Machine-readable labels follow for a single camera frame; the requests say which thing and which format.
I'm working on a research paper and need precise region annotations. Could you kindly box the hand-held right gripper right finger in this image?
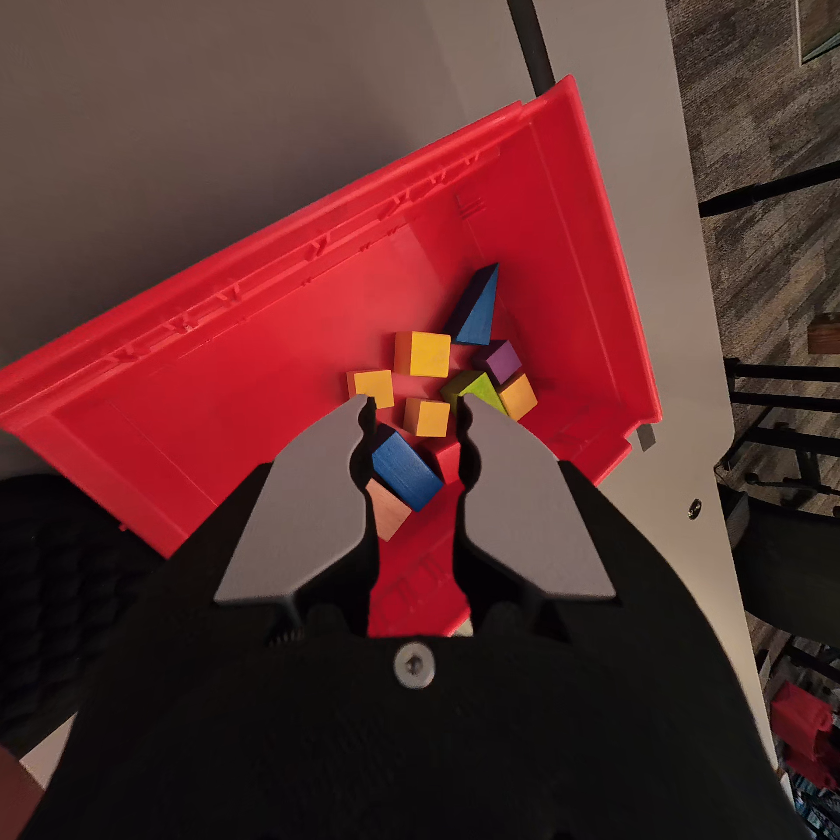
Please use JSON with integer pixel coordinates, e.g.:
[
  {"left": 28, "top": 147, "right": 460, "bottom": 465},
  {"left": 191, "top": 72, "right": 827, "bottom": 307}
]
[{"left": 453, "top": 394, "right": 618, "bottom": 601}]

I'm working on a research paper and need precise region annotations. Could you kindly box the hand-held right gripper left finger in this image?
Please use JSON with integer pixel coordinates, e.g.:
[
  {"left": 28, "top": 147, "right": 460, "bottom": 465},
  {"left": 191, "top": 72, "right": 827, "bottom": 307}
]
[{"left": 213, "top": 395, "right": 380, "bottom": 606}]

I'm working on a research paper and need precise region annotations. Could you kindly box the tan wooden block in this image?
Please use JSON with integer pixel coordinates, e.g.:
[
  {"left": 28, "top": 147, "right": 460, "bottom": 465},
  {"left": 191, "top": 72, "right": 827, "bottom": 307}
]
[{"left": 365, "top": 478, "right": 413, "bottom": 543}]

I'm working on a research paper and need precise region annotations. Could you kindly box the red wooden block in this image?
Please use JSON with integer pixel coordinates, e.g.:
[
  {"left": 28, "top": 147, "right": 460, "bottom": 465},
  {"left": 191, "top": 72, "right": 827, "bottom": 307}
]
[{"left": 420, "top": 438, "right": 462, "bottom": 487}]

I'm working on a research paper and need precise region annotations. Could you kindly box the small blue wooden block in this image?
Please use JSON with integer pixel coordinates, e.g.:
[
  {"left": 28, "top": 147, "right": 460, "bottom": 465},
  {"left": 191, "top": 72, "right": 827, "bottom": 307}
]
[{"left": 371, "top": 423, "right": 445, "bottom": 513}]

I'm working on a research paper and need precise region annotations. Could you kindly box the small green wooden block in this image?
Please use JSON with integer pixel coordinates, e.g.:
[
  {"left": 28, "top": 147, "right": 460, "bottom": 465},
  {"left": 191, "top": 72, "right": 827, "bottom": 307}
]
[{"left": 440, "top": 371, "right": 509, "bottom": 417}]

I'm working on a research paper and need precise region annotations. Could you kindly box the purple wooden block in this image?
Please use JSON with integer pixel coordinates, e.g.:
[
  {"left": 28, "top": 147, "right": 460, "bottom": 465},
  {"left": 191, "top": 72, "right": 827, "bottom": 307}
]
[{"left": 472, "top": 339, "right": 524, "bottom": 386}]

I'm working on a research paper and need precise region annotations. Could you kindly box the red plastic bin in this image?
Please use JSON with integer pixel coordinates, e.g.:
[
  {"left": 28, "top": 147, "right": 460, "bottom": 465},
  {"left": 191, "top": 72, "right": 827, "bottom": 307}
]
[{"left": 0, "top": 74, "right": 662, "bottom": 639}]

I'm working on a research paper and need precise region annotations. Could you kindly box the blue triangular wooden block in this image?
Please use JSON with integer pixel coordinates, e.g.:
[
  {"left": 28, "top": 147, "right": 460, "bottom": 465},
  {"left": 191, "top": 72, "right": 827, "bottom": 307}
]
[{"left": 443, "top": 262, "right": 500, "bottom": 347}]

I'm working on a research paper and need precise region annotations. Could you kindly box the black wrist rest pad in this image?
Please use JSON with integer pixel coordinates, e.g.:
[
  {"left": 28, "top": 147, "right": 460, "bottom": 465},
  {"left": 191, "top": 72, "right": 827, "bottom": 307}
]
[{"left": 0, "top": 474, "right": 168, "bottom": 759}]

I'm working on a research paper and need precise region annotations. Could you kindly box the black office chair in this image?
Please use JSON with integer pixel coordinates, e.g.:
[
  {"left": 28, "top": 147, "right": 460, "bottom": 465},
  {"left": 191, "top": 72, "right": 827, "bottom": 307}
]
[{"left": 731, "top": 492, "right": 840, "bottom": 647}]

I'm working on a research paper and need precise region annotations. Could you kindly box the person's leg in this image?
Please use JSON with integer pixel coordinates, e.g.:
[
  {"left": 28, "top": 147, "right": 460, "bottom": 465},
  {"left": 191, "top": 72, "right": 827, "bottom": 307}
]
[{"left": 0, "top": 745, "right": 47, "bottom": 840}]

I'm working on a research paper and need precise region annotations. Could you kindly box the glass railing panel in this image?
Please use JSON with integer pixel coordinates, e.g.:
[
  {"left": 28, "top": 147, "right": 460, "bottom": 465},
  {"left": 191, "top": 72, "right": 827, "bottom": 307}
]
[{"left": 795, "top": 0, "right": 840, "bottom": 65}]

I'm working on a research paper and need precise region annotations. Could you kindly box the black desk frame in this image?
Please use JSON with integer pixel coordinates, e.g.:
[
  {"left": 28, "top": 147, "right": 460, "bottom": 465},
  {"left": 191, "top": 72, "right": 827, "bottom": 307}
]
[{"left": 722, "top": 357, "right": 840, "bottom": 500}]

